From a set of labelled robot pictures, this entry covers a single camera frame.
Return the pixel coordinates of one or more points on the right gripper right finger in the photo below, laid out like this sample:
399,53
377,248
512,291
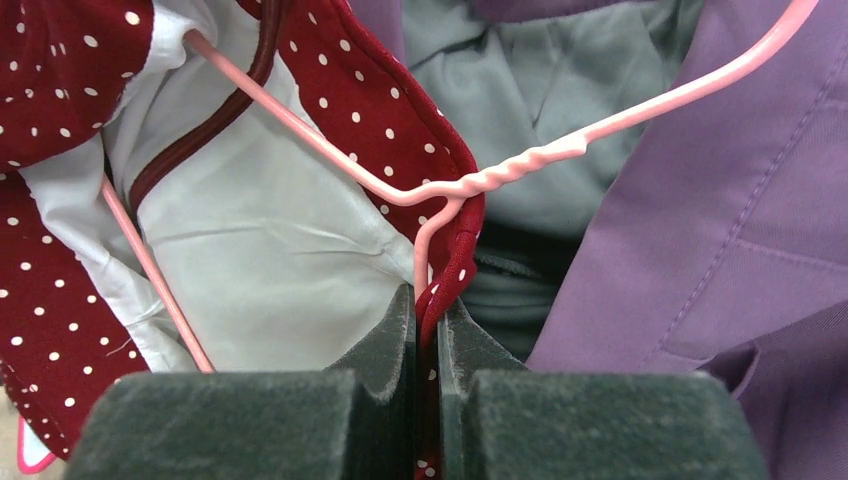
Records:
501,421

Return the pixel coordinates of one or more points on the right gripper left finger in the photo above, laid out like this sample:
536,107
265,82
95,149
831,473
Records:
352,420

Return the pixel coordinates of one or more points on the pink wire hanger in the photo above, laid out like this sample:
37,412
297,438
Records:
573,145

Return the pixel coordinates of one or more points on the purple pleated skirt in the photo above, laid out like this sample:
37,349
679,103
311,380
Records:
721,245

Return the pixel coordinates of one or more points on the white board with pink edge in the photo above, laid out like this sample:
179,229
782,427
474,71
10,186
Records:
33,457

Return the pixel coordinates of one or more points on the grey garment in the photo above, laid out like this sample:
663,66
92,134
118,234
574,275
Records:
525,78

